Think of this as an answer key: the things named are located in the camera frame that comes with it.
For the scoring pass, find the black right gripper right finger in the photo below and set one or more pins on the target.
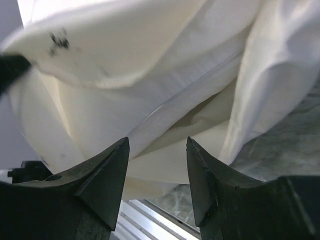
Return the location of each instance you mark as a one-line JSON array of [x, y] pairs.
[[229, 205]]

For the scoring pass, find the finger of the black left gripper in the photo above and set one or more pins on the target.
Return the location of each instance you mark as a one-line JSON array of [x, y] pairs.
[[11, 68]]

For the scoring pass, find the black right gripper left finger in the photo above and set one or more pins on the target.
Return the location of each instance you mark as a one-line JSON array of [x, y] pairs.
[[81, 203]]

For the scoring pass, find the cream pillowcase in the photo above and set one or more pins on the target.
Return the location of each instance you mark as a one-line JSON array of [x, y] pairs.
[[85, 56]]

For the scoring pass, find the white pillow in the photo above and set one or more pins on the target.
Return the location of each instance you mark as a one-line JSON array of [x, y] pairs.
[[159, 102]]

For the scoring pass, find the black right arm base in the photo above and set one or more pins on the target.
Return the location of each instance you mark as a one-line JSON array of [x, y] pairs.
[[29, 171]]

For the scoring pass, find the aluminium mounting rail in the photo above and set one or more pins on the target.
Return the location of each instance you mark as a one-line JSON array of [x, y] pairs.
[[167, 218]]

